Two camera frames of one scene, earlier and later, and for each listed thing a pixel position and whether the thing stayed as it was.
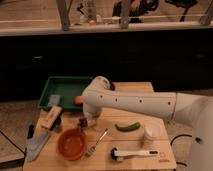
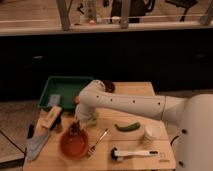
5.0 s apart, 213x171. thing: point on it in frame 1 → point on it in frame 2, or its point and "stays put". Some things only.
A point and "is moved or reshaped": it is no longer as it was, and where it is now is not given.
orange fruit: (79, 99) stays put
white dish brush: (119, 155) stays put
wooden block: (52, 118) stays put
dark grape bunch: (83, 122) is moved or reshaped
